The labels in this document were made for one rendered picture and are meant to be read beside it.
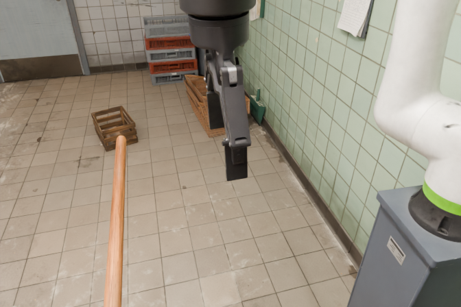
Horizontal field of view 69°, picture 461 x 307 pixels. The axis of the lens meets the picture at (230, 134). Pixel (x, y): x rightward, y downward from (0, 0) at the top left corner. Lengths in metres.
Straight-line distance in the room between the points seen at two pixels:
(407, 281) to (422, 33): 0.54
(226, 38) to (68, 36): 4.50
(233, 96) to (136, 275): 1.88
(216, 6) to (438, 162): 0.56
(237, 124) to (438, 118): 0.47
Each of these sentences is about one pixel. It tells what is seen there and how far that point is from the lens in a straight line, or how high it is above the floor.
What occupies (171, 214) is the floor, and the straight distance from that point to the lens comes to 2.48.
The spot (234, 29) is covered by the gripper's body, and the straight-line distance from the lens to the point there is 0.41.
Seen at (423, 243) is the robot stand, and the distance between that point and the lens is 0.82.
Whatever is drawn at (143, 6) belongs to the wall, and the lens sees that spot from 4.75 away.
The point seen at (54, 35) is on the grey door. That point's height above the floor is 0.55.
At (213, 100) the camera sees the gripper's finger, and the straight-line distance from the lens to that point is 0.55.
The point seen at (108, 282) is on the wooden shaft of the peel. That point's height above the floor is 1.20.
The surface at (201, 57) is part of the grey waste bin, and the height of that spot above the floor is 0.27.
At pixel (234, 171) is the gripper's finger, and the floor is 1.46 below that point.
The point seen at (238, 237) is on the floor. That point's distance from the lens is 2.31.
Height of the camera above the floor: 1.75
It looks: 32 degrees down
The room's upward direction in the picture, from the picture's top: straight up
